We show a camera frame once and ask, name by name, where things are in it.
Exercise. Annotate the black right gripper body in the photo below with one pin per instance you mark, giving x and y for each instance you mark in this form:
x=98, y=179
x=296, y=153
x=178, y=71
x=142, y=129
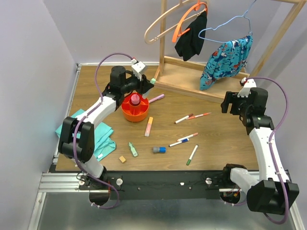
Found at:
x=239, y=106

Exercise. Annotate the blue wire hanger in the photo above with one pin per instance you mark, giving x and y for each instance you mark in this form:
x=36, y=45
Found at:
x=231, y=29

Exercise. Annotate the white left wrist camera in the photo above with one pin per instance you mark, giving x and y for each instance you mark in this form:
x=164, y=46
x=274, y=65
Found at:
x=138, y=68

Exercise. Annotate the brown cap white marker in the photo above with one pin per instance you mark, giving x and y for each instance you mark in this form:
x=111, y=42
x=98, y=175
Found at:
x=184, y=118

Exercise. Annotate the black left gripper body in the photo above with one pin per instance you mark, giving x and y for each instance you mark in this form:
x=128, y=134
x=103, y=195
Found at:
x=131, y=84

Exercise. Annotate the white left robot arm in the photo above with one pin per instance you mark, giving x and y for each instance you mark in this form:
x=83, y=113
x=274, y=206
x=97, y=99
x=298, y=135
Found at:
x=77, y=134

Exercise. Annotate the green cap white marker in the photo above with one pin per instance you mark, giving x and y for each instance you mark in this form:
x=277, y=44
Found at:
x=192, y=154

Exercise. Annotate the orange pink highlighter pen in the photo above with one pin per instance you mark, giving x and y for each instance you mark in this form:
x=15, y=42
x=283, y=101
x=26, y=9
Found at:
x=148, y=127

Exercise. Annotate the orange round desk organizer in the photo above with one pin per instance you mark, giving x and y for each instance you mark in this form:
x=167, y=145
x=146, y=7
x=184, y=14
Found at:
x=135, y=113

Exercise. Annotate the beige wooden hanger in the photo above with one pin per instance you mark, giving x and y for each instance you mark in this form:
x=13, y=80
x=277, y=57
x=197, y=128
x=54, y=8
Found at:
x=149, y=38

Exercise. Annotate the aluminium frame rail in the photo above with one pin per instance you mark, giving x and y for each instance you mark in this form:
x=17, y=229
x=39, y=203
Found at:
x=51, y=182

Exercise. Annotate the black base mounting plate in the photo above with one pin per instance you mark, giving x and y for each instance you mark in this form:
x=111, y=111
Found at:
x=162, y=185

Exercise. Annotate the orange transparent pen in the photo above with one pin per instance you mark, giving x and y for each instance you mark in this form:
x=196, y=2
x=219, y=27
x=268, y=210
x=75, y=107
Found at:
x=197, y=116

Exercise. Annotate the blue fish pattern garment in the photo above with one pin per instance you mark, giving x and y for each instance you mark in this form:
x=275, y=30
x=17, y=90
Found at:
x=226, y=61

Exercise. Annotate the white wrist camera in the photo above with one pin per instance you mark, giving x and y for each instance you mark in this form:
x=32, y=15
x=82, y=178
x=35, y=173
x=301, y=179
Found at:
x=247, y=84
x=138, y=68

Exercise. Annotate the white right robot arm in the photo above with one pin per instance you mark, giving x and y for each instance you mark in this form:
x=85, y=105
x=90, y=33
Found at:
x=273, y=192

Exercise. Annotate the green blue highlighter pen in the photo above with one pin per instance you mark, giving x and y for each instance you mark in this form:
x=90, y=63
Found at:
x=152, y=81

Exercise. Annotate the small wooden block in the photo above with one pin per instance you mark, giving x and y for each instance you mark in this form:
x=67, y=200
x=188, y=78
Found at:
x=122, y=159

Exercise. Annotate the black hanging garment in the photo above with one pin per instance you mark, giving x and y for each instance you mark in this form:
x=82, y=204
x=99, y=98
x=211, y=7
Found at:
x=189, y=44

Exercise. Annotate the blue cap white marker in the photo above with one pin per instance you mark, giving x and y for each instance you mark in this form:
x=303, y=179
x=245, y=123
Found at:
x=179, y=142

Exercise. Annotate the pink cap white marker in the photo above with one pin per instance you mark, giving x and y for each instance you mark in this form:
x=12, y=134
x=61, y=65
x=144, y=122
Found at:
x=189, y=136

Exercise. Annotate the wooden clothes rack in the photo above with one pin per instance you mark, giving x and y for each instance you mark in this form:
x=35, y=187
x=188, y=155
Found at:
x=182, y=77

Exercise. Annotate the grey blue cylinder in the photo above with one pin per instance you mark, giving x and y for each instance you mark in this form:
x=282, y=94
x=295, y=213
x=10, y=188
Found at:
x=159, y=149

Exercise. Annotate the teal folded cloth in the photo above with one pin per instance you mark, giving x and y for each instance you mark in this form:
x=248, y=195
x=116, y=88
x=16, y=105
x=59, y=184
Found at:
x=104, y=145

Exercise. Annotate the orange plastic hanger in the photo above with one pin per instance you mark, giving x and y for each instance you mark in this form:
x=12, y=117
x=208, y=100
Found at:
x=193, y=12

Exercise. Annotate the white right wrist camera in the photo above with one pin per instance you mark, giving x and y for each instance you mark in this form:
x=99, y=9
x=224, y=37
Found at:
x=247, y=84

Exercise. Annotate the purple highlighter pen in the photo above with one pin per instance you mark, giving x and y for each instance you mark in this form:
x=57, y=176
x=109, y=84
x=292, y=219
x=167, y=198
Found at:
x=156, y=98

